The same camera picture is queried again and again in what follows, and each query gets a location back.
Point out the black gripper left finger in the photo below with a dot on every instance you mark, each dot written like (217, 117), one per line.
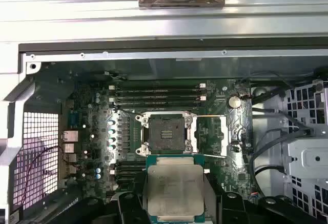
(123, 208)

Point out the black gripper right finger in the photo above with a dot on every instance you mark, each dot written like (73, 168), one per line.
(235, 208)

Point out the silver CPU with green edge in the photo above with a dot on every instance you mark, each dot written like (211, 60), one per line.
(174, 190)

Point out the thin metal locking lever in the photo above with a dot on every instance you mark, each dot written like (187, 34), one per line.
(208, 116)
(210, 155)

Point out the green motherboard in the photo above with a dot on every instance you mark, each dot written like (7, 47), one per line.
(215, 131)

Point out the silver rear port block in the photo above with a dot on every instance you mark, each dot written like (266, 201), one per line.
(70, 136)

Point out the perforated metal drive cage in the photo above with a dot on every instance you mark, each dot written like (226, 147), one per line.
(307, 152)

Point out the blue rear port connector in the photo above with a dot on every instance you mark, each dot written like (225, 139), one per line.
(73, 119)

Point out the round silver coin battery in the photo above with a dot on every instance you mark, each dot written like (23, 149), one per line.
(234, 102)

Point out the black open PC case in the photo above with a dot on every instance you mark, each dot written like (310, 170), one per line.
(153, 52)

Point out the CPU socket with metal frame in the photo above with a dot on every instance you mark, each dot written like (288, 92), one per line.
(166, 131)

